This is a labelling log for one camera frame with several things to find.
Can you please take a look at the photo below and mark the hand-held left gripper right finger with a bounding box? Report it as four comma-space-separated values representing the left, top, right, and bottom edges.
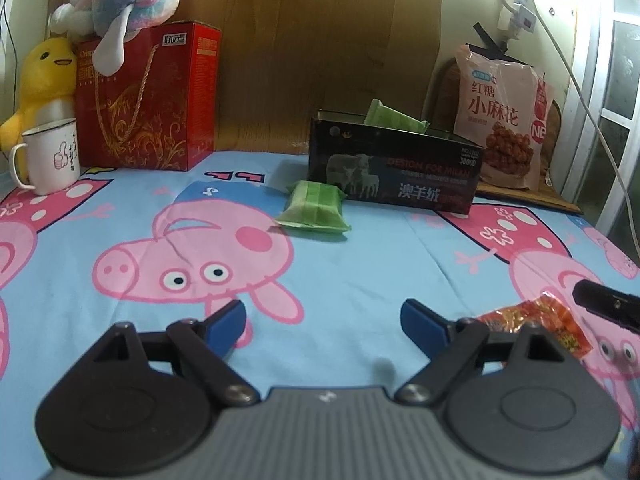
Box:
395, 299, 571, 406

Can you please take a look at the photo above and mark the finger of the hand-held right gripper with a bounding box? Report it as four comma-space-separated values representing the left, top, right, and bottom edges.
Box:
572, 280, 640, 333

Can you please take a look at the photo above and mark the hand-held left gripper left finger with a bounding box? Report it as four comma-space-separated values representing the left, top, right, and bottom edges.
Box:
82, 300, 261, 408

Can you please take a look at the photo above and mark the red orange snack packet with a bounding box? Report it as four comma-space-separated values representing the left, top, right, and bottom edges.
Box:
475, 295, 593, 361

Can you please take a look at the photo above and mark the black cardboard box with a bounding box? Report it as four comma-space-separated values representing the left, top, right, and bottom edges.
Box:
307, 109, 483, 216

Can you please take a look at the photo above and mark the green pastry packet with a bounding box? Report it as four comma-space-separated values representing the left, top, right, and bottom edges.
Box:
362, 98, 431, 136
274, 180, 352, 235

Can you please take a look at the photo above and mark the cartoon pig printed bedsheet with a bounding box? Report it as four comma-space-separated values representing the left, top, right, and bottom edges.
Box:
0, 150, 640, 480

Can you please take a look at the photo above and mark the large pink snack bag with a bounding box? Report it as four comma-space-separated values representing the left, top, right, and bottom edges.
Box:
452, 43, 556, 192

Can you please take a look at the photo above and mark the red gift box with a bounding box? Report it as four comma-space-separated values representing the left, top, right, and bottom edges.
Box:
75, 21, 222, 173

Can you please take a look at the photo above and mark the white enamel mug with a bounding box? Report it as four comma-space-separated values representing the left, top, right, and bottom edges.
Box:
9, 117, 81, 196

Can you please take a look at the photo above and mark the black tape strip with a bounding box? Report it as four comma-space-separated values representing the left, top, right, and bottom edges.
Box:
475, 22, 512, 62

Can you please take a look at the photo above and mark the white power strip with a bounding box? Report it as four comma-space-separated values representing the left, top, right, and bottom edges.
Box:
495, 0, 542, 42

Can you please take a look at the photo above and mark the wooden board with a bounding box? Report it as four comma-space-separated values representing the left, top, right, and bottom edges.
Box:
192, 0, 446, 158

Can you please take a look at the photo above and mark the yellow duck plush toy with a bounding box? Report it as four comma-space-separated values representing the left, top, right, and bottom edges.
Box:
0, 35, 81, 153

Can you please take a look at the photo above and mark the pastel unicorn plush toy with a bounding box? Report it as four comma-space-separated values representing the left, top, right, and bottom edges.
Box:
50, 0, 193, 76

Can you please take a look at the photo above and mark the white power cable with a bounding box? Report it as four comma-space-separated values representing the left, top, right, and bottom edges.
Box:
492, 0, 640, 261

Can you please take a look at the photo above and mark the window frame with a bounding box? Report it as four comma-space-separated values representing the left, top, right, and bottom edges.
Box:
560, 0, 640, 256

